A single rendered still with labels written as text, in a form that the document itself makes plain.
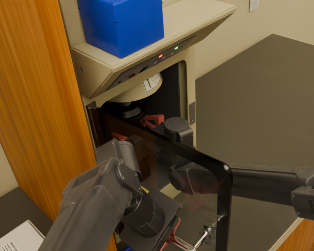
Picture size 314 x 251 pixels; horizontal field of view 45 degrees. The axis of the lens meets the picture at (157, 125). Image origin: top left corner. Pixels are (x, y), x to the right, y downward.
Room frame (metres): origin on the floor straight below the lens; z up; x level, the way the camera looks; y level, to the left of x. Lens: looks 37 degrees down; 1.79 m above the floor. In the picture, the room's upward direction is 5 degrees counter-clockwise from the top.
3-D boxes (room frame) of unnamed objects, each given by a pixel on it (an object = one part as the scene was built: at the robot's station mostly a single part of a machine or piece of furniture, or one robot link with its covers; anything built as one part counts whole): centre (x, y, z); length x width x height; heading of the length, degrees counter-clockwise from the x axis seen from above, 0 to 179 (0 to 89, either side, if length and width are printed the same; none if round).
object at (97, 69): (0.67, -0.02, 1.46); 0.32 x 0.11 x 0.10; 130
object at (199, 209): (0.50, 0.01, 1.19); 0.30 x 0.01 x 0.40; 47
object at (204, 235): (0.43, -0.03, 1.20); 0.10 x 0.05 x 0.03; 47
